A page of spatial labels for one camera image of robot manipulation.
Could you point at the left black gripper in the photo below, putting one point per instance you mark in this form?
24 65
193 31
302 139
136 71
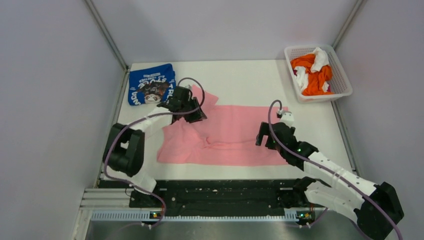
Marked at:
197 115

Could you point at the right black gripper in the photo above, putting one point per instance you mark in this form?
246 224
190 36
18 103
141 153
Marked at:
264 130

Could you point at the pink t-shirt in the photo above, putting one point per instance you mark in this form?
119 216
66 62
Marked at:
226 138

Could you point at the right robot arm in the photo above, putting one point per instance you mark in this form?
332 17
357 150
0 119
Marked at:
374 208

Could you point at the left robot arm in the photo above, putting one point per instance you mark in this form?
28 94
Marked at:
124 153

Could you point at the folded blue graphic t-shirt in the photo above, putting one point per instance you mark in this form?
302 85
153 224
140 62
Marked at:
151 85

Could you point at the orange t-shirt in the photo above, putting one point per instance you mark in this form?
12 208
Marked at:
311 82

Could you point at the white plastic basket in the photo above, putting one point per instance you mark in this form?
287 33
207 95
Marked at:
339 83

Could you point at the white t-shirt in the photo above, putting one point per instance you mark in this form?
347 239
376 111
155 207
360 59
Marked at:
321 59

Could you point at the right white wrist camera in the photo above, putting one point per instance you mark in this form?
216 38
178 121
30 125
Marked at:
285 117

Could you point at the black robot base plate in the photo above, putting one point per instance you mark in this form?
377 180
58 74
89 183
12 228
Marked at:
228 200

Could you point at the aluminium frame rail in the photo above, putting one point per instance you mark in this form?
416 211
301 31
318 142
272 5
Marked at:
105 33

